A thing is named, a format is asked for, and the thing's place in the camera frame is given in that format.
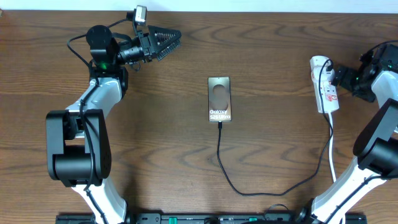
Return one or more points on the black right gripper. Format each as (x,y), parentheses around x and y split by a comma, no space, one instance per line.
(347,82)

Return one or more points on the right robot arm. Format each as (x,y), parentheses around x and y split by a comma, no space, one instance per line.
(375,149)

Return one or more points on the white charger plug adapter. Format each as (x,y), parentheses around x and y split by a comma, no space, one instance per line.
(322,74)

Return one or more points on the white power strip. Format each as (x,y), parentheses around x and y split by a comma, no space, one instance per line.
(325,93)

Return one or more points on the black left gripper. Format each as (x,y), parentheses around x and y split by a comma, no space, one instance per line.
(147,46)

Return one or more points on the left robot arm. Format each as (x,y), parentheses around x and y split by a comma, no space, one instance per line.
(78,148)

